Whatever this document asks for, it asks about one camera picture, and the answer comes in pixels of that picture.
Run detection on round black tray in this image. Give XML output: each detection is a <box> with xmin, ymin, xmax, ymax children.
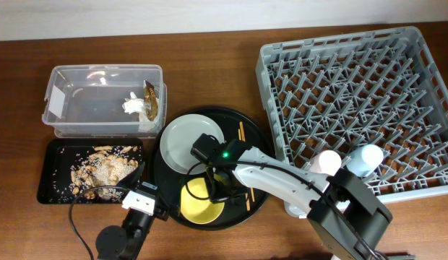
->
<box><xmin>149</xmin><ymin>106</ymin><xmax>274</xmax><ymax>231</ymax></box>

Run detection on yellow bowl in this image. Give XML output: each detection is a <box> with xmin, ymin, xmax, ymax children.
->
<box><xmin>180</xmin><ymin>178</ymin><xmax>225</xmax><ymax>225</ymax></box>

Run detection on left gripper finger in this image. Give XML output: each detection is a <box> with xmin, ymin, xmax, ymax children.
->
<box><xmin>117</xmin><ymin>162</ymin><xmax>145</xmax><ymax>189</ymax></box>
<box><xmin>166</xmin><ymin>188</ymin><xmax>181</xmax><ymax>217</ymax></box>

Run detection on grey plate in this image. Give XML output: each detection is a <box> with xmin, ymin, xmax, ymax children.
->
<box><xmin>160</xmin><ymin>114</ymin><xmax>225</xmax><ymax>174</ymax></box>

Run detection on gold snack wrapper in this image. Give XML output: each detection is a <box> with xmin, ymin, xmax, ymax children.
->
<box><xmin>144</xmin><ymin>80</ymin><xmax>158</xmax><ymax>121</ymax></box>

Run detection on grey dishwasher rack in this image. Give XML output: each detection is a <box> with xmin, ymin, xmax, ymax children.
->
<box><xmin>256</xmin><ymin>27</ymin><xmax>448</xmax><ymax>203</ymax></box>

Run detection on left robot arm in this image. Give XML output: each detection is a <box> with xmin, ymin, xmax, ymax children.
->
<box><xmin>95</xmin><ymin>162</ymin><xmax>178</xmax><ymax>259</ymax></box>

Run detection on pink cup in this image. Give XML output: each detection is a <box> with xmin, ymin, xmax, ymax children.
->
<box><xmin>309</xmin><ymin>150</ymin><xmax>342</xmax><ymax>176</ymax></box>

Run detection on food scraps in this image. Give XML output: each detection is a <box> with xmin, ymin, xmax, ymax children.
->
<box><xmin>49</xmin><ymin>145</ymin><xmax>142</xmax><ymax>203</ymax></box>

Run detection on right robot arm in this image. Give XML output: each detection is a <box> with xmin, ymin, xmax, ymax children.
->
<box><xmin>190</xmin><ymin>134</ymin><xmax>392</xmax><ymax>259</ymax></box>

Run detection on blue cup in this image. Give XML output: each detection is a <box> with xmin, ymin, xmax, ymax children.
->
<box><xmin>345</xmin><ymin>144</ymin><xmax>384</xmax><ymax>178</ymax></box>

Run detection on black rectangular tray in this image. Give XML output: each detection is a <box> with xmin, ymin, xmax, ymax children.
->
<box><xmin>37</xmin><ymin>138</ymin><xmax>144</xmax><ymax>204</ymax></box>

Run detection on clear plastic bin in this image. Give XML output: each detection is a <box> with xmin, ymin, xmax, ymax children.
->
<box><xmin>42</xmin><ymin>64</ymin><xmax>167</xmax><ymax>139</ymax></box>

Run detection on white napkin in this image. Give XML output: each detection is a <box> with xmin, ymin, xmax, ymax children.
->
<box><xmin>122</xmin><ymin>92</ymin><xmax>156</xmax><ymax>132</ymax></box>

